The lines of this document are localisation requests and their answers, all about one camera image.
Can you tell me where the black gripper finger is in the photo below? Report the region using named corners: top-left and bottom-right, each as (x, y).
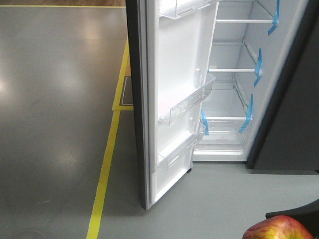
top-left (265, 199), bottom-right (319, 239)

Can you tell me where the red yellow apple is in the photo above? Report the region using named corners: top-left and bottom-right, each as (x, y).
top-left (242, 215), bottom-right (315, 239)

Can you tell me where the fridge door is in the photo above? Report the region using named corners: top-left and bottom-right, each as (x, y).
top-left (126, 0), bottom-right (219, 210)

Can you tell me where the white open fridge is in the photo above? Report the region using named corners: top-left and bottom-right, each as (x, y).
top-left (193, 0), bottom-right (319, 173)

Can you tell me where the clear crisper drawer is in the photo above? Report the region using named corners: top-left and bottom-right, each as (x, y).
top-left (196, 117), bottom-right (249, 154)

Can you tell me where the blue tape strip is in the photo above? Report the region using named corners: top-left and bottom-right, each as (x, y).
top-left (267, 0), bottom-right (281, 36)
top-left (254, 48), bottom-right (263, 87)
top-left (200, 110), bottom-right (209, 136)
top-left (238, 94), bottom-right (254, 133)

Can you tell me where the clear lower door bin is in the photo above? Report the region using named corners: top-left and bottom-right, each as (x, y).
top-left (158, 118), bottom-right (205, 170)

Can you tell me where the clear door bin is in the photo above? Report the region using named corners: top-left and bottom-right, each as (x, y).
top-left (159, 0), bottom-right (219, 19)
top-left (158, 118), bottom-right (205, 170)
top-left (158, 73), bottom-right (216, 126)

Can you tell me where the clear middle door bin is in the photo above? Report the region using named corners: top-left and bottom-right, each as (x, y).
top-left (158, 73), bottom-right (216, 126)

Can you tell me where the floor sign label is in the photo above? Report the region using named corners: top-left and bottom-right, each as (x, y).
top-left (120, 76), bottom-right (133, 106)

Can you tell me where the yellow floor tape line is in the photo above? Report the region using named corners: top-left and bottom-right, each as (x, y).
top-left (86, 41), bottom-right (133, 239)

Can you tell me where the clear upper door bin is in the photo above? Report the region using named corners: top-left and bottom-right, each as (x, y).
top-left (159, 0), bottom-right (219, 19)

